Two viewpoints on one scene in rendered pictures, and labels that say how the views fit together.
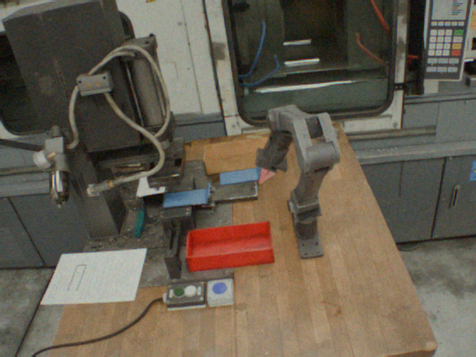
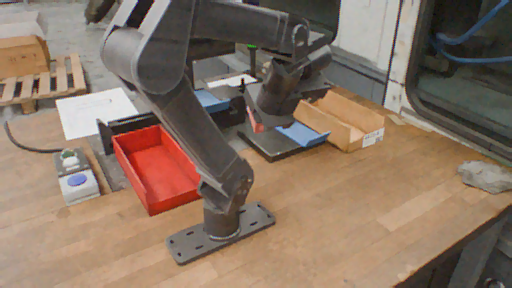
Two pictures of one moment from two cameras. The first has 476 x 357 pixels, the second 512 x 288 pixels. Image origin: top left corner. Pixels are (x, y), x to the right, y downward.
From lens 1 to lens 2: 103 cm
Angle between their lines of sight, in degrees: 45
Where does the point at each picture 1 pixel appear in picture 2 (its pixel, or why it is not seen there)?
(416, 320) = not seen: outside the picture
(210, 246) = (162, 156)
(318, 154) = (116, 45)
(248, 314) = (48, 224)
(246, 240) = (184, 178)
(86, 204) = not seen: hidden behind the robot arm
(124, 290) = (80, 130)
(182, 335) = (17, 185)
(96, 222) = not seen: hidden behind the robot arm
